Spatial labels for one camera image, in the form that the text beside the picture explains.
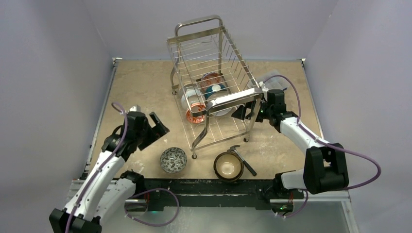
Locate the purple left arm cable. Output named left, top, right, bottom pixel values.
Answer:
left=64, top=102, right=180, bottom=233

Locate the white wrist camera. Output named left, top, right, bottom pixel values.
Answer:
left=128, top=105, right=141, bottom=113
left=258, top=82, right=269, bottom=93

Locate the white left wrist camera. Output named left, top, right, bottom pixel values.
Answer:
left=128, top=105, right=141, bottom=113

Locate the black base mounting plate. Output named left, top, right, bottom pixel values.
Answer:
left=114, top=175, right=305, bottom=213

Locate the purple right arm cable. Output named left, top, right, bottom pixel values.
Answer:
left=264, top=74, right=382, bottom=219

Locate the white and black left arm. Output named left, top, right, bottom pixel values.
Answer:
left=49, top=111, right=170, bottom=233

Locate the clear plastic compartment box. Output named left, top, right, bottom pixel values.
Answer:
left=256, top=69, right=290, bottom=91

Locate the dark brown glazed bowl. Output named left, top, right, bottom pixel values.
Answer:
left=213, top=152, right=244, bottom=182

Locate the black-handled claw hammer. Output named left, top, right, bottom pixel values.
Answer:
left=227, top=145, right=257, bottom=176

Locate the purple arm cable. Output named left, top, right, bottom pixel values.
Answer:
left=264, top=74, right=382, bottom=219
left=64, top=102, right=180, bottom=233

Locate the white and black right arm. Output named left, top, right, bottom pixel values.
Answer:
left=255, top=89, right=349, bottom=198

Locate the orange floral patterned bowl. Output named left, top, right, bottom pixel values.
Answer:
left=186, top=102, right=206, bottom=124

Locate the stainless steel dish rack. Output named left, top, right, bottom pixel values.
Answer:
left=167, top=15, right=263, bottom=159

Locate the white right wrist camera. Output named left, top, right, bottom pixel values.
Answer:
left=258, top=82, right=269, bottom=93

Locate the white and teal bowl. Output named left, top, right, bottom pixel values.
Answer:
left=204, top=84, right=228, bottom=100

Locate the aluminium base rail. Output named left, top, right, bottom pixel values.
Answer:
left=58, top=57, right=360, bottom=233

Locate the black and white patterned bowl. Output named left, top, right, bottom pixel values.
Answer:
left=160, top=147, right=188, bottom=173

